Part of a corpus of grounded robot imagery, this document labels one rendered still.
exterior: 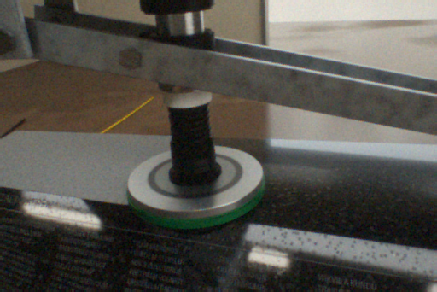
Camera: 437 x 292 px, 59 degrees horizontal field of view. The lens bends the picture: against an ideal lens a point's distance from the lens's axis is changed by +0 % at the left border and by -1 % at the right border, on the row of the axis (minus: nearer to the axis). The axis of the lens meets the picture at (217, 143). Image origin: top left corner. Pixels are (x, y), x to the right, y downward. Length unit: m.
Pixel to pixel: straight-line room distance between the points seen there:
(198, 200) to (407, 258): 0.27
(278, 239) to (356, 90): 0.21
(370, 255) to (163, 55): 0.36
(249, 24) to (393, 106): 5.26
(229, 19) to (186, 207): 5.37
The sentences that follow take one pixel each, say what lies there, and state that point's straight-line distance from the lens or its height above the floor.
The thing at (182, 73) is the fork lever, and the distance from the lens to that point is 0.50.
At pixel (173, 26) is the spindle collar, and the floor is 1.06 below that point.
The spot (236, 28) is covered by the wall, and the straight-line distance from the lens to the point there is 5.82.
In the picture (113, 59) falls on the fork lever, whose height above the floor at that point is 1.03.
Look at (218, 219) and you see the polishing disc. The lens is 0.54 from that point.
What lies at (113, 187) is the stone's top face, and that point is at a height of 0.81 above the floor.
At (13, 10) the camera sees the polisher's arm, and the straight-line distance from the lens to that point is 0.53.
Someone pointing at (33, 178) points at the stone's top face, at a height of 0.81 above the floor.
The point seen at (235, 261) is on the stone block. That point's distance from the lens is 0.54.
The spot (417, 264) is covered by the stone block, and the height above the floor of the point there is 0.79.
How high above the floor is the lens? 1.12
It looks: 24 degrees down
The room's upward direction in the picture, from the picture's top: 4 degrees counter-clockwise
